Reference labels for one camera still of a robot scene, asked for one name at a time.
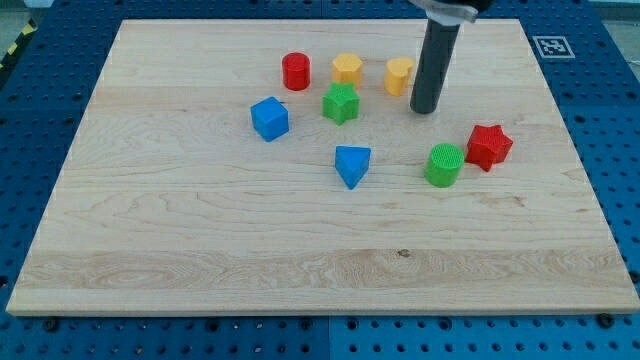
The yellow heart block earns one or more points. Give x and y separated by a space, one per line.
397 75

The red cylinder block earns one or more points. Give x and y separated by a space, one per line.
296 71

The wooden board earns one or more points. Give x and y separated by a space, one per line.
169 203

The silver pusher mount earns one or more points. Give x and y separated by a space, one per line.
452 11

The blue cube block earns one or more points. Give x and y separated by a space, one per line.
270 118

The yellow hexagon block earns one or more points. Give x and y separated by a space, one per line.
347 68

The green star block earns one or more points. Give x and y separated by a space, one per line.
341 103

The green cylinder block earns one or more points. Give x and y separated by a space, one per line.
444 164

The red star block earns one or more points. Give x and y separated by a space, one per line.
487 145

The white fiducial marker tag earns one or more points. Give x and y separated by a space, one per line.
553 47

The blue triangle block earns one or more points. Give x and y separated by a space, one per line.
352 163

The yellow black hazard tape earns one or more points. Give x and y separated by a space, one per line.
18 46

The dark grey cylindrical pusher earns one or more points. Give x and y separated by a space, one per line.
436 52

